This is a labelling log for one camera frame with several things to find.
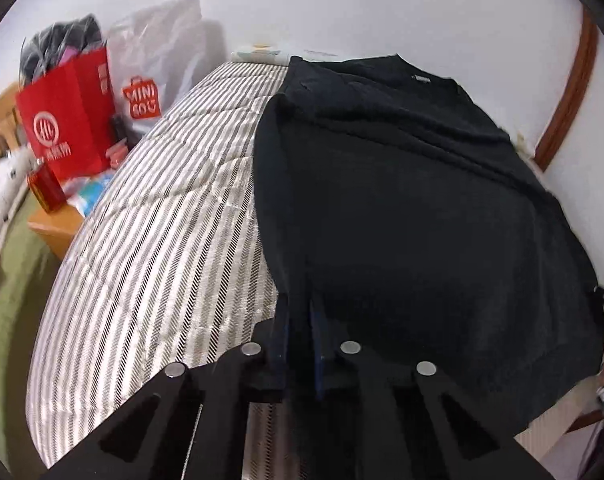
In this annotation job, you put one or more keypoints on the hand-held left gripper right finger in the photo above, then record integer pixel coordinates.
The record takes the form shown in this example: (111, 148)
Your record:
(321, 365)

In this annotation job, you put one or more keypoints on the light blue packet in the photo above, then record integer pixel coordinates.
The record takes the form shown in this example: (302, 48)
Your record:
(89, 194)

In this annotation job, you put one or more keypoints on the brown wooden baseboard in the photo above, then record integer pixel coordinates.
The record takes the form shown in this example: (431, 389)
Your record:
(584, 420)

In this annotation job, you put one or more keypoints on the white printed pad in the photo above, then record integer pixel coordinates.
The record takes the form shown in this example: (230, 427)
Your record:
(259, 53)

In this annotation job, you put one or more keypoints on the black sweatshirt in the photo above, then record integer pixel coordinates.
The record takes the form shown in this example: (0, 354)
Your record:
(407, 200)

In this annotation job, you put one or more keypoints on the pink small container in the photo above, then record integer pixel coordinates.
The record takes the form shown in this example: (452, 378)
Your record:
(117, 154)

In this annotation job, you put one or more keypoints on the green bedsheet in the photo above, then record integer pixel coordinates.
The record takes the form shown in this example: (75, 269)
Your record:
(11, 340)

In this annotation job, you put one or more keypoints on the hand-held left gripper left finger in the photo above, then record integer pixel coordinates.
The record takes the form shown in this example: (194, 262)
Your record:
(281, 340)

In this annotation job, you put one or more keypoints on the dark plastic bag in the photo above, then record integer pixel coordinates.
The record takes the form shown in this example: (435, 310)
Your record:
(61, 45)

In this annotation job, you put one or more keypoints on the red paper bag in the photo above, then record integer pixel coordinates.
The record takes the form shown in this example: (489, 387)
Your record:
(66, 120)

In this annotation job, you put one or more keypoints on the white plastic shopping bag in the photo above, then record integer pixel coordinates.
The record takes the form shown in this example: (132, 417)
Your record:
(151, 55)

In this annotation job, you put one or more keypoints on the striped quilted cover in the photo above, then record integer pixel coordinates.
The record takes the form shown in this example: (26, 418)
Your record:
(156, 260)

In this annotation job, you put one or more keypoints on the brown wooden door frame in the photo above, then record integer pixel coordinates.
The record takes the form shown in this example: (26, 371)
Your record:
(569, 95)

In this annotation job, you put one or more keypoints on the red box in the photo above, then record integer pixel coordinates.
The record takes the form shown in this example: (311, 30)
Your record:
(45, 185)

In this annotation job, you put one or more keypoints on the wooden headboard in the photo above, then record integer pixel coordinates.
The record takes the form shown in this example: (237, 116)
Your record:
(1, 125)

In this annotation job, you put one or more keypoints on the wooden nightstand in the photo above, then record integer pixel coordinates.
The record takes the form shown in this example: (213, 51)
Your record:
(61, 230)

